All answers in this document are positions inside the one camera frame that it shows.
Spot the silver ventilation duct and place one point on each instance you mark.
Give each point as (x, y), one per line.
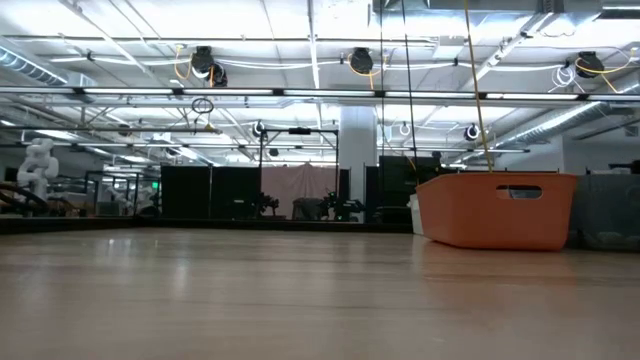
(25, 64)
(550, 122)

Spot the black equipment cabinet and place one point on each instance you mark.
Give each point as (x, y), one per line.
(400, 185)

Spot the white building column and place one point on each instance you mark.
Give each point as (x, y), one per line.
(357, 155)

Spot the dark grey plastic bin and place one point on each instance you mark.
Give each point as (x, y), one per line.
(607, 215)

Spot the black background rig frame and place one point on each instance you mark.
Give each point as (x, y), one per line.
(299, 130)

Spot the ceiling light strip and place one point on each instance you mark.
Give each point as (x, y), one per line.
(350, 93)

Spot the black partition panel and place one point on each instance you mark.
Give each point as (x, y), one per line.
(210, 192)

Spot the white plastic bin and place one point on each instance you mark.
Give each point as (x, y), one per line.
(415, 215)

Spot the white robot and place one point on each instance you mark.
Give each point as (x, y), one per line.
(37, 165)

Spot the orange plastic bin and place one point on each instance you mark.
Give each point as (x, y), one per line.
(475, 215)

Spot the black background robot arm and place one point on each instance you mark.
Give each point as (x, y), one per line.
(269, 202)
(345, 205)

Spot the pink backdrop curtain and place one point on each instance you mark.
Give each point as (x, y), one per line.
(300, 187)

